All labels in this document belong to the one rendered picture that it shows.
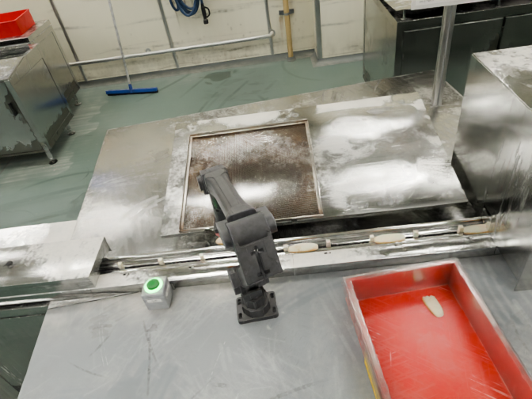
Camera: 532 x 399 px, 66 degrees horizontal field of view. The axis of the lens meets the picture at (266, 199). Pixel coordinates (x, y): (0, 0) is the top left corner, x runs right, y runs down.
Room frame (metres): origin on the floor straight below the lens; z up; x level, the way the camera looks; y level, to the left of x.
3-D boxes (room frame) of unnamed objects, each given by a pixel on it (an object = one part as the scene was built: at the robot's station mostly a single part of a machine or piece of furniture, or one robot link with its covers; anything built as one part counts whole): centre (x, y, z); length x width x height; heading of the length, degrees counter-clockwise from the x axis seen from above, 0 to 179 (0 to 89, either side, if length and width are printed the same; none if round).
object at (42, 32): (4.19, 2.14, 0.44); 0.70 x 0.55 x 0.87; 85
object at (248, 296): (0.76, 0.09, 0.94); 0.09 x 0.05 x 0.10; 14
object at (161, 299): (0.84, 0.38, 0.84); 0.08 x 0.08 x 0.11; 85
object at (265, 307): (0.74, 0.08, 0.86); 0.12 x 0.09 x 0.08; 91
